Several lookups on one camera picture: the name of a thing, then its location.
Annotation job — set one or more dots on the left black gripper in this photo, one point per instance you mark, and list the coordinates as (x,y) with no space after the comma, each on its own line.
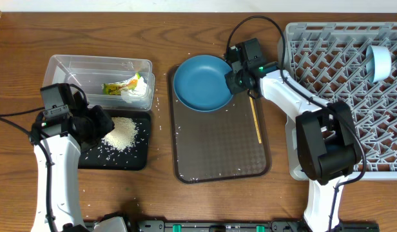
(104,125)

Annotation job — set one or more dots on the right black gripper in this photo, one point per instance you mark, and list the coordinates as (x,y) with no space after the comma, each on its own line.
(235,81)

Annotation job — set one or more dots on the pile of white rice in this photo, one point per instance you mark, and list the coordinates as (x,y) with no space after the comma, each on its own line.
(123,134)

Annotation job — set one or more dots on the dark blue plate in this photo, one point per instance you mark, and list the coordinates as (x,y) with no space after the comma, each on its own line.
(200,84)

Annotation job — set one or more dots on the yellow green snack wrapper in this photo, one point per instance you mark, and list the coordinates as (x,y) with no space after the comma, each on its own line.
(116,88)

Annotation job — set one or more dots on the wooden chopstick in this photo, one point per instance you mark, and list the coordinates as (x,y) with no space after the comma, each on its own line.
(255,120)

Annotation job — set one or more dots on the white tissue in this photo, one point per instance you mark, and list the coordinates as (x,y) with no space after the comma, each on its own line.
(135,90)

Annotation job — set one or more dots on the light blue bowl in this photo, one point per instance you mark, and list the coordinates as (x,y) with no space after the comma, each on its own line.
(379,66)

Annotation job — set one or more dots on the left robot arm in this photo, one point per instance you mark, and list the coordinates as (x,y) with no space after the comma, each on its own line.
(60,136)

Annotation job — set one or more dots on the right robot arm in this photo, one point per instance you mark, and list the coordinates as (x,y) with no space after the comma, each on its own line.
(325,142)

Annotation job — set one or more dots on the clear plastic waste bin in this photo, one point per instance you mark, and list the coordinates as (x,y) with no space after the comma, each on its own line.
(90,72)

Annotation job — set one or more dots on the grey dishwasher rack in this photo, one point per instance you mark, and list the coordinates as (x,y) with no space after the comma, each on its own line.
(329,60)

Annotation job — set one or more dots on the black rectangular tray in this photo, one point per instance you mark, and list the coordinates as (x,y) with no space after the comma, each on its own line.
(133,158)

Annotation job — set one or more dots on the brown serving tray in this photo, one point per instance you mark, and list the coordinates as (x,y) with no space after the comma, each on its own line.
(218,145)

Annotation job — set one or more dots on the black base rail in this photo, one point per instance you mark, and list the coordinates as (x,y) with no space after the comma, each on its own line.
(275,226)

